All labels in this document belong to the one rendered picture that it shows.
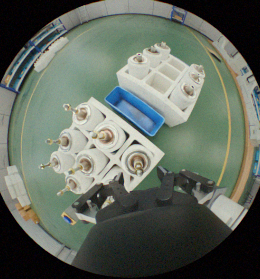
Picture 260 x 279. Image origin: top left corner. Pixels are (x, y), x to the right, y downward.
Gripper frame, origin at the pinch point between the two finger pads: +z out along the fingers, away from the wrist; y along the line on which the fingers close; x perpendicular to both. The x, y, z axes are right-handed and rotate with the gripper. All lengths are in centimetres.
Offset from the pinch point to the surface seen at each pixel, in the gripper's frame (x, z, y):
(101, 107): 21.6, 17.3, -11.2
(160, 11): 570, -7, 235
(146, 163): -0.7, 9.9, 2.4
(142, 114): 20.4, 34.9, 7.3
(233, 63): 151, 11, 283
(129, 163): 0.1, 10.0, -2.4
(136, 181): -9.6, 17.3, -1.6
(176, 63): 51, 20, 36
